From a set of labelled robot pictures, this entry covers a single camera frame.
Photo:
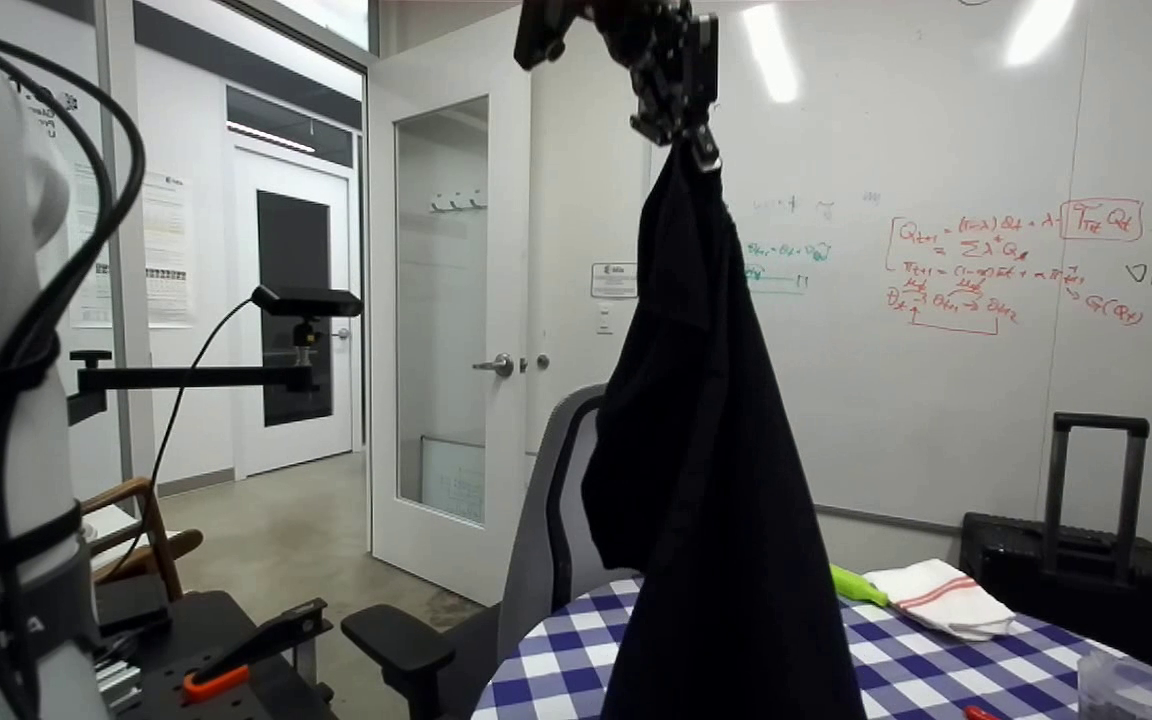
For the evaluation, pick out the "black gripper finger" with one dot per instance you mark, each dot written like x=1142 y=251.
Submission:
x=658 y=125
x=704 y=132

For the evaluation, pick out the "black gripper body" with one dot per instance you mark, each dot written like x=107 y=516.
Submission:
x=660 y=55

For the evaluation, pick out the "black cloth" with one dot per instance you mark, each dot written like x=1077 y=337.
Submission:
x=708 y=467

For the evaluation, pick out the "grey office chair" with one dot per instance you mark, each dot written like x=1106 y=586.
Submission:
x=550 y=534

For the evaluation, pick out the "wooden chair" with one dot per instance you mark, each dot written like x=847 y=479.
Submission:
x=139 y=534

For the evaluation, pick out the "white glass door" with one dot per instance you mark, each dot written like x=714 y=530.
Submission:
x=459 y=402

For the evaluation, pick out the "green marker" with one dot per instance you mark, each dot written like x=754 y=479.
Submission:
x=863 y=586

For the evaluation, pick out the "white towel with red stripes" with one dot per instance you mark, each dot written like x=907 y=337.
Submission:
x=943 y=597

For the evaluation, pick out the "blue white checkered tablecloth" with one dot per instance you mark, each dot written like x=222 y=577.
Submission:
x=949 y=666

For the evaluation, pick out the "black suitcase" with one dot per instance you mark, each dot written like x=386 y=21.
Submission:
x=1083 y=586

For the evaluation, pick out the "small white wall sign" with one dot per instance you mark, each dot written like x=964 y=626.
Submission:
x=613 y=283

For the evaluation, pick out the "black stereo camera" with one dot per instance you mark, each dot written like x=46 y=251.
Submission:
x=310 y=301

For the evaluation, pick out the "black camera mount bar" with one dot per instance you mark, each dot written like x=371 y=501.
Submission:
x=202 y=379

